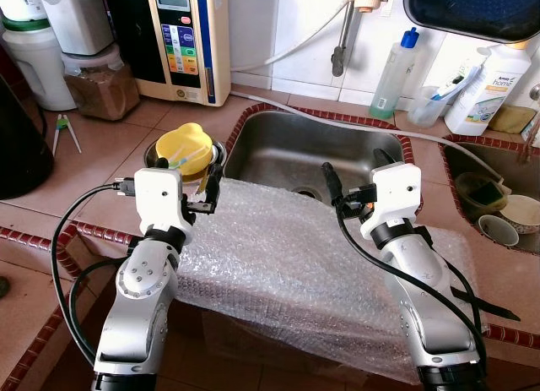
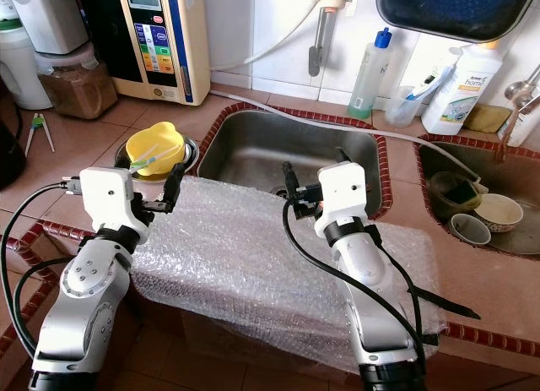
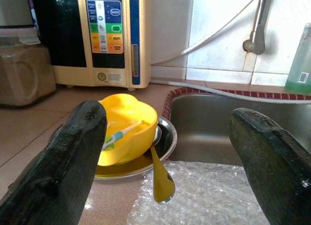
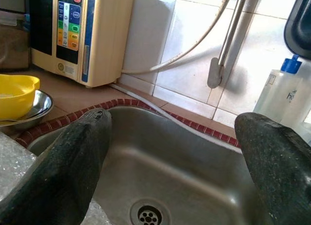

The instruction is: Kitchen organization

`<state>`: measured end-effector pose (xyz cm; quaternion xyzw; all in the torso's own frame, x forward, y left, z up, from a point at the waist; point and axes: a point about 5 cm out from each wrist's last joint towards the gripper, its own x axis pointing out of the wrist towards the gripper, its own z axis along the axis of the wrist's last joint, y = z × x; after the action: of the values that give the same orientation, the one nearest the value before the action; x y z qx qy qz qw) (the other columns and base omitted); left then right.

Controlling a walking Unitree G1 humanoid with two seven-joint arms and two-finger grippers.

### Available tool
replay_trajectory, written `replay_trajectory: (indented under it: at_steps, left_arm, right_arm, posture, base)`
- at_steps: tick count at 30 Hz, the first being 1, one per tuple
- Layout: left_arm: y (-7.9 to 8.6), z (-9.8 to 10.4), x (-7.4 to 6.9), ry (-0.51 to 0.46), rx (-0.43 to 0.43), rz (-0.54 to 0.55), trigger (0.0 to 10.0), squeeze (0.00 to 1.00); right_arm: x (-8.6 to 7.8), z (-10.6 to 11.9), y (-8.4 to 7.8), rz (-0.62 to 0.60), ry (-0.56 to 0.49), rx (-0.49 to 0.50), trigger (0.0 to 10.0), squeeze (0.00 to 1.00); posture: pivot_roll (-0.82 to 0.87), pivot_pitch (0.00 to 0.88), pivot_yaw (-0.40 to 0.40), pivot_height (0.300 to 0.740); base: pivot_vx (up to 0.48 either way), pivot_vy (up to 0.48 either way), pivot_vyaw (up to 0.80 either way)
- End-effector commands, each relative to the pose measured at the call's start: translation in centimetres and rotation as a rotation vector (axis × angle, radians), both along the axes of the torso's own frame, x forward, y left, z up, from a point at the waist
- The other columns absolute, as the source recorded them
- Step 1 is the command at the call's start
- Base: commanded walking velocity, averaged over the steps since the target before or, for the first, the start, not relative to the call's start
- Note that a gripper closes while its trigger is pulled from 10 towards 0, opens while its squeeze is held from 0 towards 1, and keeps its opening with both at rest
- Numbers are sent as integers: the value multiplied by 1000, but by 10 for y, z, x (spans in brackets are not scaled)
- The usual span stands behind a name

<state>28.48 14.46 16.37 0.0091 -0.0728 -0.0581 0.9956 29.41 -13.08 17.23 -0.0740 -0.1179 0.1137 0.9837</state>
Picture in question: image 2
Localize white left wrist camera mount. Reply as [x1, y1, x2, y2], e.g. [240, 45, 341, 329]
[78, 167, 149, 240]

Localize beige water ionizer machine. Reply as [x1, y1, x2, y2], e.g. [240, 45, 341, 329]
[74, 0, 212, 106]

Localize white water supply hose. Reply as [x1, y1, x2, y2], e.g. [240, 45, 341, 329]
[211, 0, 330, 73]

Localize chopstick with blue grip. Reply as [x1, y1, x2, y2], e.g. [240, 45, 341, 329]
[138, 149, 178, 167]

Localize chopstick with green grip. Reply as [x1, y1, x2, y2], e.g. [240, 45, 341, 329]
[131, 153, 165, 169]

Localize clear jar of brown powder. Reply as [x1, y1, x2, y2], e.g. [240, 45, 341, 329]
[36, 45, 119, 120]

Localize white detergent bottle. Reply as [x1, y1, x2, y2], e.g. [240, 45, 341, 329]
[420, 41, 505, 137]

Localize yellow sponge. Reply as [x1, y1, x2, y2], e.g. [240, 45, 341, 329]
[464, 104, 513, 135]

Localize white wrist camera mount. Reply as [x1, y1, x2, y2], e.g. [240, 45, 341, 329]
[78, 167, 149, 240]
[314, 161, 377, 244]

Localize small white ceramic cup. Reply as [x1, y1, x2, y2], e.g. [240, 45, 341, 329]
[449, 212, 493, 247]

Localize round stainless steel dish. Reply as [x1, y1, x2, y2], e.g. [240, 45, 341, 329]
[114, 138, 202, 189]

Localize clear bubble wrap sheet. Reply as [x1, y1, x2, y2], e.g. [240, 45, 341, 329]
[131, 176, 448, 377]

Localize clear plastic cup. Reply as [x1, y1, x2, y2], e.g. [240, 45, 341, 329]
[384, 85, 429, 128]

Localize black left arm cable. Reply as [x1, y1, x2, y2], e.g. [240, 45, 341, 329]
[0, 178, 87, 358]

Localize large stainless steel sink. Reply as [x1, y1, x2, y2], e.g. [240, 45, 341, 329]
[201, 108, 389, 210]

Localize olive green plastic pot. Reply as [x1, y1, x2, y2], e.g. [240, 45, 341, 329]
[429, 171, 489, 223]

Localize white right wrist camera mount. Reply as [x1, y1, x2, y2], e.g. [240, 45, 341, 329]
[314, 161, 377, 244]

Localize yellow plastic bowl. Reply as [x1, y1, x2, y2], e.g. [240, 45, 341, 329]
[125, 121, 186, 177]

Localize grey metal faucet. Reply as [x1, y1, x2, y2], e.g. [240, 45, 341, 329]
[308, 18, 330, 78]

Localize green hinged training chopsticks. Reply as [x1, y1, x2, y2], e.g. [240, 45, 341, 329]
[30, 112, 56, 154]

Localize white labelled bottle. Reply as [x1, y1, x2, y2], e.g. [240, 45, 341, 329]
[0, 0, 20, 22]

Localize grey plastic container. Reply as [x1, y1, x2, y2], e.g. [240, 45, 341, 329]
[13, 0, 89, 56]

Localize small steel sink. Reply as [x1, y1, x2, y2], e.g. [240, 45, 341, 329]
[418, 138, 540, 257]

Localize white ceramic bowl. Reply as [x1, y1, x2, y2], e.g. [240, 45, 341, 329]
[472, 193, 526, 234]

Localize dark blue tray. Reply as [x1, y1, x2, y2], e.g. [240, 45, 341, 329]
[375, 0, 540, 44]

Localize black kettle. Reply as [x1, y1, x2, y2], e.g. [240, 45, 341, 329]
[0, 95, 28, 189]

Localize long black tape strip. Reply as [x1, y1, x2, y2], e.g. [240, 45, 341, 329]
[409, 285, 482, 320]

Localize green liquid bottle blue cap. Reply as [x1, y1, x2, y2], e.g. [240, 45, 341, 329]
[346, 28, 393, 120]

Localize white jar with green lid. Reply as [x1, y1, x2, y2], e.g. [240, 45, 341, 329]
[0, 18, 56, 111]

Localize white drain hose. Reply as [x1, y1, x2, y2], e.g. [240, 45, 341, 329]
[211, 89, 494, 189]

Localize blue white toothbrush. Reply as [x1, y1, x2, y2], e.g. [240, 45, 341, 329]
[405, 63, 461, 100]

